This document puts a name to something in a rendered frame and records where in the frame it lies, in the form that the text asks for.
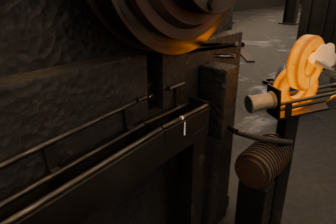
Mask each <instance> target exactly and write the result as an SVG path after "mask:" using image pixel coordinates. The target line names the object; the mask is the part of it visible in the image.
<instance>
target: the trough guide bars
mask: <svg viewBox="0 0 336 224"><path fill-rule="evenodd" d="M328 87H333V88H332V89H327V90H322V91H317V93H316V95H314V96H309V97H304V98H299V99H294V100H289V101H285V102H281V106H283V105H285V107H282V108H280V111H285V115H284V116H285V119H290V118H292V109H295V108H299V107H304V106H309V105H313V104H318V103H323V102H326V101H328V100H329V99H330V97H329V98H325V99H320V100H315V101H310V102H306V103H301V104H296V105H292V104H293V103H298V102H302V101H307V100H312V99H317V98H321V97H326V96H331V95H335V94H336V83H332V84H327V85H322V86H318V90H319V89H323V88H328ZM298 92H299V90H297V91H292V92H289V95H294V94H297V93H298Z"/></svg>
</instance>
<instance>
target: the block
mask: <svg viewBox="0 0 336 224"><path fill-rule="evenodd" d="M238 71H239V68H238V66H236V65H232V64H226V63H221V62H216V61H213V62H210V63H207V64H204V65H202V66H201V68H200V89H199V98H200V99H202V100H205V101H209V102H210V103H209V105H210V110H209V122H208V134H207V135H208V136H211V137H214V138H216V139H219V140H223V139H224V138H225V137H227V136H228V135H230V134H231V133H232V132H231V131H229V130H228V125H229V124H231V125H234V115H235V104H236V93H237V82H238Z"/></svg>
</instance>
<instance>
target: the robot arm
mask: <svg viewBox="0 0 336 224"><path fill-rule="evenodd" d="M308 60H309V61H310V63H311V64H313V65H314V67H316V68H317V69H318V70H320V71H321V72H323V73H324V74H326V75H328V76H331V77H333V78H334V79H336V54H335V45H334V44H333V43H327V44H322V45H321V46H320V47H319V48H318V49H317V50H316V51H315V52H314V53H311V54H310V55H309V57H308ZM325 103H326V105H327V106H328V108H329V109H333V108H336V94H335V95H333V96H332V97H331V98H330V99H329V100H328V101H326V102H325Z"/></svg>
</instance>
